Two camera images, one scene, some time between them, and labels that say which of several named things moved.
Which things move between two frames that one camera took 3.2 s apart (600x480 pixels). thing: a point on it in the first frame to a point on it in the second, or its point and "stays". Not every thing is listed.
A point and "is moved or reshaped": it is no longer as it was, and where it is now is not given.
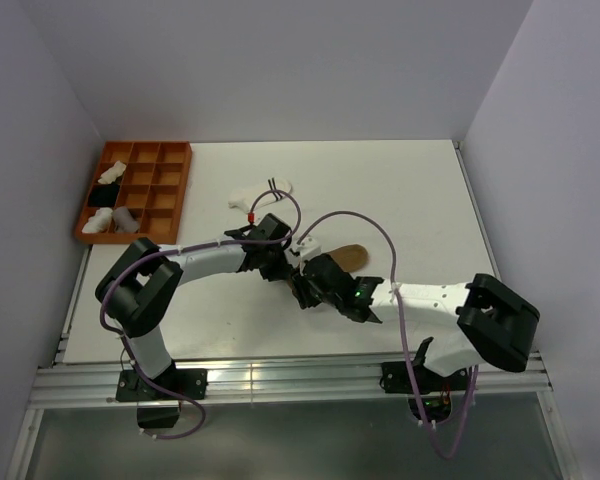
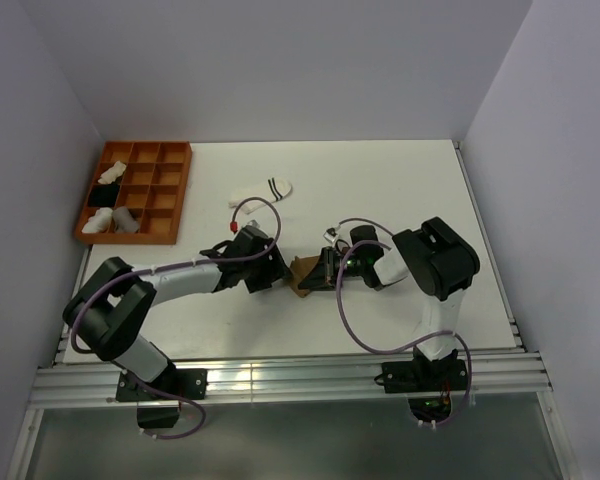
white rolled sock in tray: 99,222 stays
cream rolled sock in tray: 112,173 stays
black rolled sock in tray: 103,195 stays
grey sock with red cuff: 124,221 stays
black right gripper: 300,289 to 326,278
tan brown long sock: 352,257 is moved or reshaped
